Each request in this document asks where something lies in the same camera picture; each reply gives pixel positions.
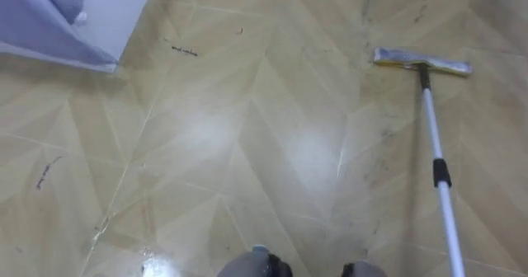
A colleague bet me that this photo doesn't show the mop with white pole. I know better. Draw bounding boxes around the mop with white pole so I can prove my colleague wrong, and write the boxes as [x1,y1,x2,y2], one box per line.
[373,47,474,277]

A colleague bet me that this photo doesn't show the robot legs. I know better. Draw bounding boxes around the robot legs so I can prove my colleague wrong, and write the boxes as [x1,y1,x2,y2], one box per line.
[215,244,389,277]

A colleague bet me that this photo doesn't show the white cabinet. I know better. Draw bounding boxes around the white cabinet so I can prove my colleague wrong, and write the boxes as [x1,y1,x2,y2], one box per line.
[0,0,158,74]

